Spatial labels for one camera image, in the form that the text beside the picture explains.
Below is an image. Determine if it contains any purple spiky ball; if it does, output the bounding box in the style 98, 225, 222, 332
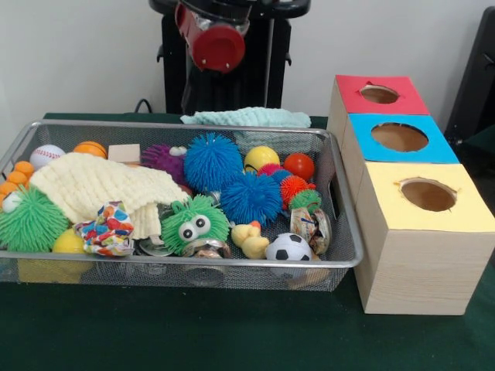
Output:
142, 144, 186, 184

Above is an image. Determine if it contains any clear mesh bin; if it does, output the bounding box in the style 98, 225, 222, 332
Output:
0, 120, 364, 292

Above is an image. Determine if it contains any dark green tablecloth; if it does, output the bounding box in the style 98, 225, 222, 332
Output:
0, 112, 495, 371

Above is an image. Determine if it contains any cream waffle cloth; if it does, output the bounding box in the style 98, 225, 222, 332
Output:
29, 152, 186, 239

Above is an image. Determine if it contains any black chair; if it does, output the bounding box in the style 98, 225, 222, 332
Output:
445, 8, 495, 155

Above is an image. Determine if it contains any mint green cloth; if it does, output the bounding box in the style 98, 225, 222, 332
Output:
180, 107, 312, 131

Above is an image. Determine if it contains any small orange basketball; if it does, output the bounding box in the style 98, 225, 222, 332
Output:
73, 141, 108, 158

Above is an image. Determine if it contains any red ball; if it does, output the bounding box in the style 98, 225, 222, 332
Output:
284, 153, 316, 182

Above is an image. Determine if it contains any wooden box with three holes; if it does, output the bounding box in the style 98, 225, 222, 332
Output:
327, 75, 495, 316

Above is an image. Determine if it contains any yellow plush toy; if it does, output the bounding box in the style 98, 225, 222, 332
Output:
231, 222, 271, 260

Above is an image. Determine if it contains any large blue spiky ball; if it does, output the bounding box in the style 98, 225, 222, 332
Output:
220, 172, 285, 226

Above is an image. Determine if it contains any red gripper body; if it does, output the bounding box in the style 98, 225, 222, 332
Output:
176, 2, 247, 74

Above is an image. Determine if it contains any white baseball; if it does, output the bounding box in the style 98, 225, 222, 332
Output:
31, 145, 67, 168

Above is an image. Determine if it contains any green spiky ball with face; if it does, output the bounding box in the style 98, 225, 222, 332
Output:
161, 195, 230, 256

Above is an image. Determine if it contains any yellow-green ball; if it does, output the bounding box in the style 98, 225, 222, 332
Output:
244, 145, 281, 172

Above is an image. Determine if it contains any multicoloured patterned cloth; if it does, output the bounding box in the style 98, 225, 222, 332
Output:
75, 203, 138, 256

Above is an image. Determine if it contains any small soccer ball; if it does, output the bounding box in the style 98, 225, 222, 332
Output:
266, 233, 313, 264

